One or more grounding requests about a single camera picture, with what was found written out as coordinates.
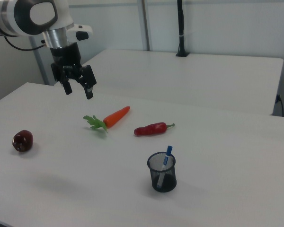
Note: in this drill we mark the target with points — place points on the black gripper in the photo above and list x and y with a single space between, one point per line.
66 59

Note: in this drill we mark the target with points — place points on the blue white marker pen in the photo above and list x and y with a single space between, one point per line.
167 159

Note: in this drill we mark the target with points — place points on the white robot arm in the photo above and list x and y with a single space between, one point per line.
61 14

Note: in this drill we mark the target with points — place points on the black mesh pen cup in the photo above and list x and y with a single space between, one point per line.
171 182

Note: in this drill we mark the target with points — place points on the orange plastic carrot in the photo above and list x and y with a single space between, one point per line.
116 116

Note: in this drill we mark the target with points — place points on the dark red plastic apple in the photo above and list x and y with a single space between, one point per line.
22 140

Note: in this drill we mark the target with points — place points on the red plastic chili pepper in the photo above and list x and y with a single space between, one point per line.
151 128

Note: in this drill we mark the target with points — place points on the black camera pole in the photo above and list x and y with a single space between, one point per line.
181 23

